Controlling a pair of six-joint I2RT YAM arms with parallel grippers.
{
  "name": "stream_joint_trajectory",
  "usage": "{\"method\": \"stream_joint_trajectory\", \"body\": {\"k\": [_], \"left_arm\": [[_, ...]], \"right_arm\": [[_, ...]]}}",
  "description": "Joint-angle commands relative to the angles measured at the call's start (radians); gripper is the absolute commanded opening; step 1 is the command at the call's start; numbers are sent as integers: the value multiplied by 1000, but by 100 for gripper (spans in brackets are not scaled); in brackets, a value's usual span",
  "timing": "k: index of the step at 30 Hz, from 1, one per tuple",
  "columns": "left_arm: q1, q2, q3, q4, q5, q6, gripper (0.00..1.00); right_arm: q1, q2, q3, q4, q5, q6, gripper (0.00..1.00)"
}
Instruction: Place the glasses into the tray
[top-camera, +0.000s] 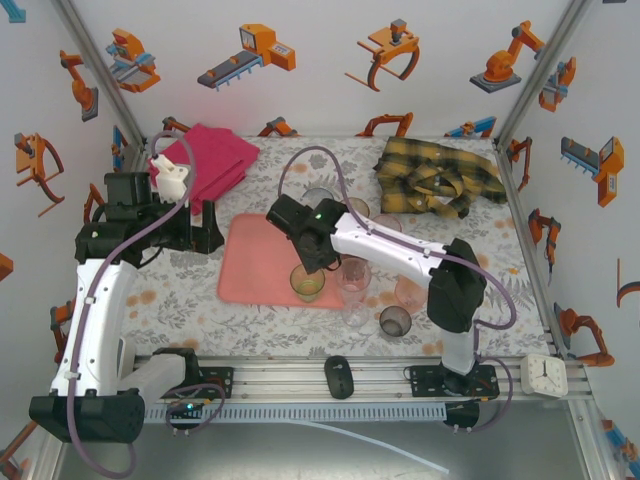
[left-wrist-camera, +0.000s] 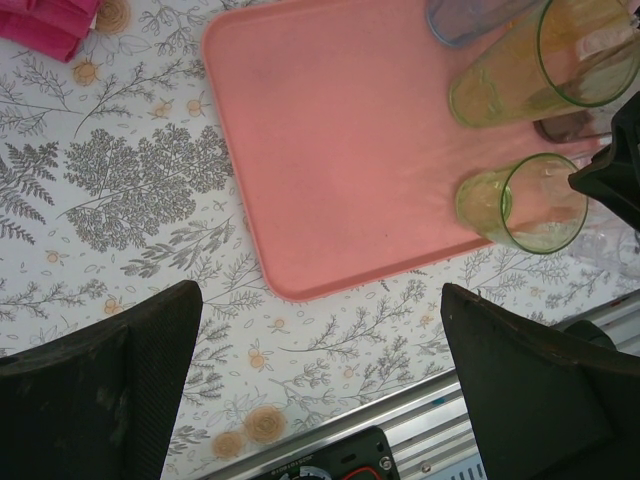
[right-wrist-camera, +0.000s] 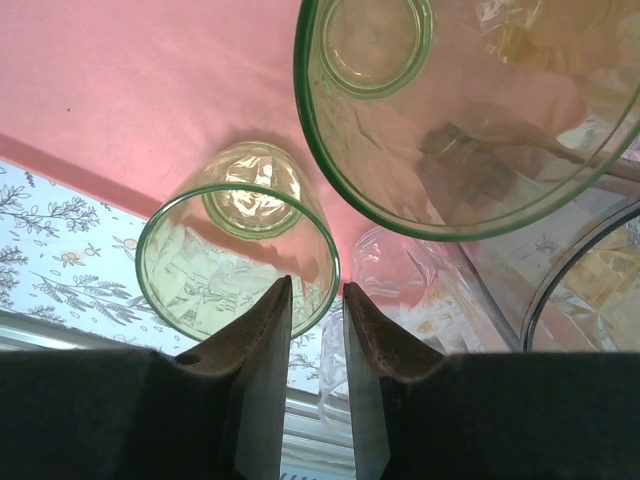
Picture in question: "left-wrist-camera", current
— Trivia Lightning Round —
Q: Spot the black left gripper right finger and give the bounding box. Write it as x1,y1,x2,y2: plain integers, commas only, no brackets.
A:
441,282,640,480

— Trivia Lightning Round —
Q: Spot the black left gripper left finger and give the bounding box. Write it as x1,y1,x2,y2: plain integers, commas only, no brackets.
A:
0,279,203,480

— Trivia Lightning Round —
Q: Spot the tall clear plastic glass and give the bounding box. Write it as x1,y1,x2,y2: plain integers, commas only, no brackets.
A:
567,149,640,276

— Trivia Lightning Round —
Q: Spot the tall dark smoky glass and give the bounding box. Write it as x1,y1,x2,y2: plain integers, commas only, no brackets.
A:
532,107,616,146

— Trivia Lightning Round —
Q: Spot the short green plastic glass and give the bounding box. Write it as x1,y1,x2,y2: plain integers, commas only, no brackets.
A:
454,152,590,256

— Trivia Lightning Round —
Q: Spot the tall green plastic glass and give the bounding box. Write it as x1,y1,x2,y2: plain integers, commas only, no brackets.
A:
448,0,640,130

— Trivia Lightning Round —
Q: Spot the blue plastic glass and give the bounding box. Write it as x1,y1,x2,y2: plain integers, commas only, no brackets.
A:
425,0,549,49

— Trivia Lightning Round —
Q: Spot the pink plastic tray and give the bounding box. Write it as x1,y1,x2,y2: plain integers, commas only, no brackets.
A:
202,0,616,304

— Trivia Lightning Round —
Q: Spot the floral print tablecloth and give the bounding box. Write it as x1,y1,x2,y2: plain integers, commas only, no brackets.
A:
0,0,640,480

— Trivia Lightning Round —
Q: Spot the folded magenta cloth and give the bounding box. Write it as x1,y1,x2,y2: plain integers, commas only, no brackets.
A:
0,0,101,64

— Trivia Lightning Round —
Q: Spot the white slotted cable duct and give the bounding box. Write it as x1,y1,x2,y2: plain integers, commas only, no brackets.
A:
429,457,484,480

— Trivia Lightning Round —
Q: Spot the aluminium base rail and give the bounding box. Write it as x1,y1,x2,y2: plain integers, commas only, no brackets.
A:
199,294,640,480

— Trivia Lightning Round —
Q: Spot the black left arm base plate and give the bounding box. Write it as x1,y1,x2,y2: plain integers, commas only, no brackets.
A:
207,426,399,480

